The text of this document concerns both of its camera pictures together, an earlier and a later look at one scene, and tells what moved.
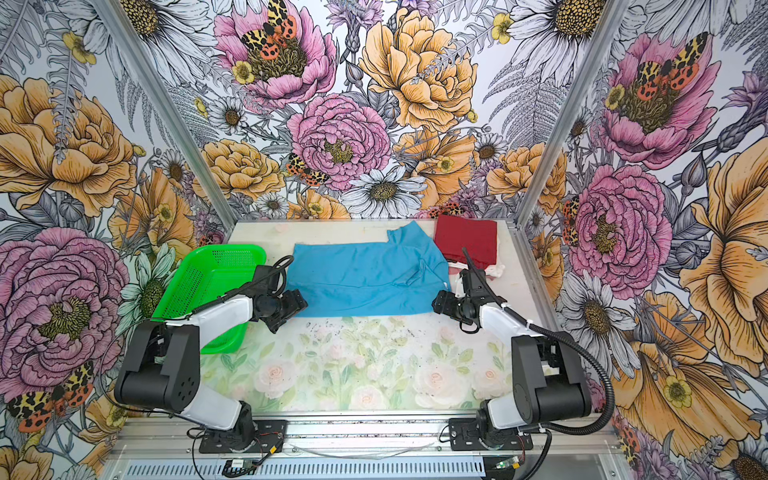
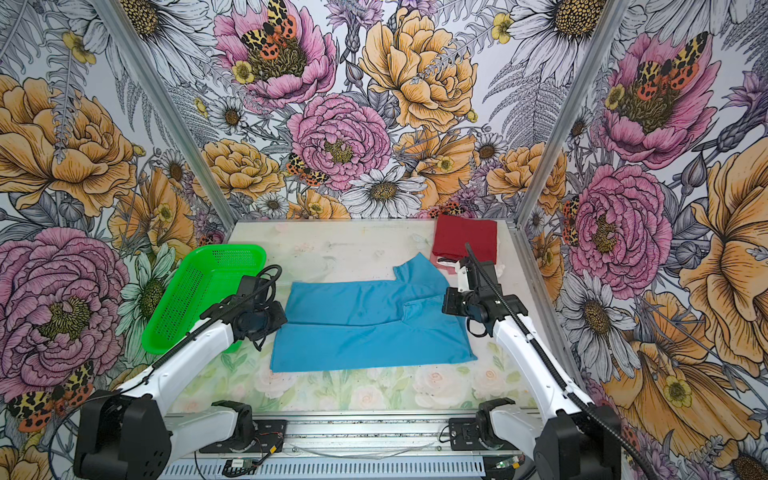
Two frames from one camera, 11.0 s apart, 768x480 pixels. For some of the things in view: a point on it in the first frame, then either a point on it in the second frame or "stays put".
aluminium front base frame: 368,449 stays put
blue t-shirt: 401,275 to 365,323
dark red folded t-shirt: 478,238 stays put
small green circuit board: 233,467 stays put
